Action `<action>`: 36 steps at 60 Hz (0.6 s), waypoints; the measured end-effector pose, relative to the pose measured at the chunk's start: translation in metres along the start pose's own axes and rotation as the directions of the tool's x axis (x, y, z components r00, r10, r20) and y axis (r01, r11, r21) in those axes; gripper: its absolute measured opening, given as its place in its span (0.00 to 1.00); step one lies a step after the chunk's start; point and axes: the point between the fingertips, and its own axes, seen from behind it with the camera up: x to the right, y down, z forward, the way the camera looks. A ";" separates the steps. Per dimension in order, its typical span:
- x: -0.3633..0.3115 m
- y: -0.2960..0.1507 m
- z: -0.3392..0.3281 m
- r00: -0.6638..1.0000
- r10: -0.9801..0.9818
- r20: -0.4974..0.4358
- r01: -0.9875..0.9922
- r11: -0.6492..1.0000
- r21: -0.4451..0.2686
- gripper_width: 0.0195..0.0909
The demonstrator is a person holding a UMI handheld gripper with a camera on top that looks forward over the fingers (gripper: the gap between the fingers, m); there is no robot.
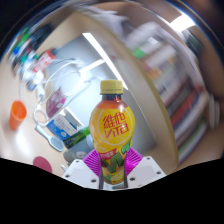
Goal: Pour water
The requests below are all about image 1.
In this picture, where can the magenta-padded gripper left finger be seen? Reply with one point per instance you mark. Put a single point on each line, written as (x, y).
(80, 170)

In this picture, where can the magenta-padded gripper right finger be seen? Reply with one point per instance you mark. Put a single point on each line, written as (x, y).
(143, 168)

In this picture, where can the yellow drink bottle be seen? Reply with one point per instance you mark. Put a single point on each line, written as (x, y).
(111, 126)

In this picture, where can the grey shaker bottle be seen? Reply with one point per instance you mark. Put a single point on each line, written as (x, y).
(78, 154)

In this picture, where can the dark green bottle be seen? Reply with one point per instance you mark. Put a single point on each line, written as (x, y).
(78, 136)

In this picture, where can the flat round red coaster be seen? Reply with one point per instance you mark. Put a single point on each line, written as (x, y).
(42, 164)

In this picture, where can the white hairbrush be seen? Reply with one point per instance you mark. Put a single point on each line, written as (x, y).
(53, 140)

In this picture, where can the blue and white carton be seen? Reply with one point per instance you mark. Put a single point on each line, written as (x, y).
(61, 128)

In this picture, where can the pink pouch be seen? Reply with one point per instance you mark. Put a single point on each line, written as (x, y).
(55, 101)

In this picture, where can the wooden shelf unit with books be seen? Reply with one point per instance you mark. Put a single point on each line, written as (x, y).
(180, 100)

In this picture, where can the orange plastic cup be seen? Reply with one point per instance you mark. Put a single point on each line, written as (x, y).
(17, 115)

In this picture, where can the red and white canister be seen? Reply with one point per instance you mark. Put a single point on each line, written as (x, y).
(43, 60)

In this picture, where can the under-shelf light strip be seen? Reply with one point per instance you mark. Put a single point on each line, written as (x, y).
(103, 56)

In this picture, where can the ceiling light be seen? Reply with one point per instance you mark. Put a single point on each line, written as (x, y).
(181, 22)

